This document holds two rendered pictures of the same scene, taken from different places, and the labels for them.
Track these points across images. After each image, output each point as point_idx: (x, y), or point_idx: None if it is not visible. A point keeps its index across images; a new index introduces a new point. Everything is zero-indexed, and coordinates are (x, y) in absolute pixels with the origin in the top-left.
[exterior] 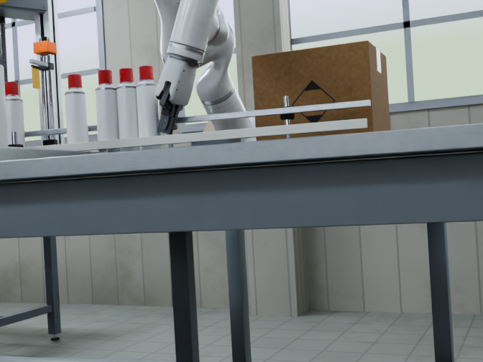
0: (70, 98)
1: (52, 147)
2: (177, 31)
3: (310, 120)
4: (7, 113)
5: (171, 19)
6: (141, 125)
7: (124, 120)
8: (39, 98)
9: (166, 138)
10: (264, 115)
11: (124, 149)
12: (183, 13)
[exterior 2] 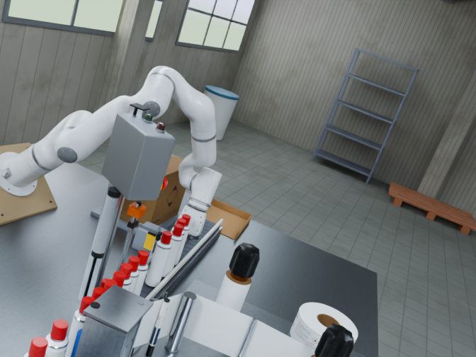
0: (169, 251)
1: (160, 287)
2: (210, 197)
3: (168, 205)
4: (144, 278)
5: (110, 136)
6: (181, 251)
7: (178, 251)
8: (106, 244)
9: (190, 255)
10: (157, 207)
11: (173, 268)
12: (215, 188)
